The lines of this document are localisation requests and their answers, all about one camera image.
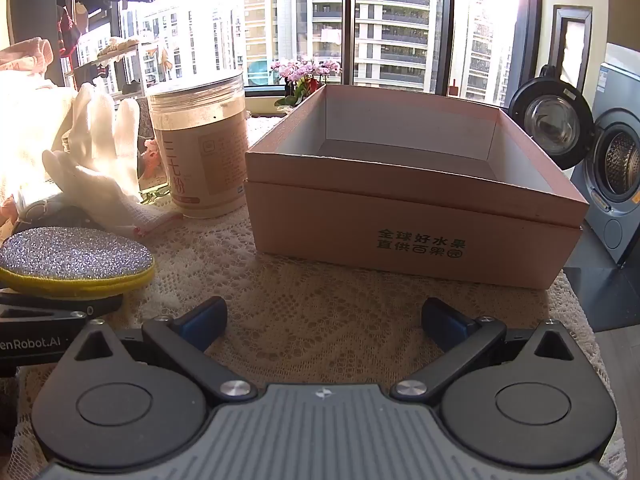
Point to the potted pink orchid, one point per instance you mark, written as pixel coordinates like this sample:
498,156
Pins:
305,77

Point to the pink floral cup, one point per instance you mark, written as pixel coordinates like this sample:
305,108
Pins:
210,160

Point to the pink cloth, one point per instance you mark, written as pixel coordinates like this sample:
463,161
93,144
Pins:
25,55

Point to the red hanging garment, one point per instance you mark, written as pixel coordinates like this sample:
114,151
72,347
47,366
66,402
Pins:
69,32

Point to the pink cardboard box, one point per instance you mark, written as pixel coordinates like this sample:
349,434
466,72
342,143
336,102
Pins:
415,230

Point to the dark framed picture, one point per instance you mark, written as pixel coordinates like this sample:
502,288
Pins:
570,50

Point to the white cotton glove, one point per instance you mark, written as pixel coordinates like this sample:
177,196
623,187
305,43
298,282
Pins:
107,130
110,200

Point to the cream lace tablecloth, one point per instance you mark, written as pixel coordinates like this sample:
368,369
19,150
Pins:
310,320

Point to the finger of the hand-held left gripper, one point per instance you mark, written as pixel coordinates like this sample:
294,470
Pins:
55,306

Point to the silver and yellow scouring pad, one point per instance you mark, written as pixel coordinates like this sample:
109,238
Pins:
70,255

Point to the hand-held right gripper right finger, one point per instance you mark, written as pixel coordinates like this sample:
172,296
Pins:
446,320

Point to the white towel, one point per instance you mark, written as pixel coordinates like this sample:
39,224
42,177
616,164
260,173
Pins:
30,130

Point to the grey washing machine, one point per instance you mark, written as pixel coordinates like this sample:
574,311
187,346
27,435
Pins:
612,185

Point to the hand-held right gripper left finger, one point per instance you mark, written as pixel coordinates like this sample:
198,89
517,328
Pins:
202,321

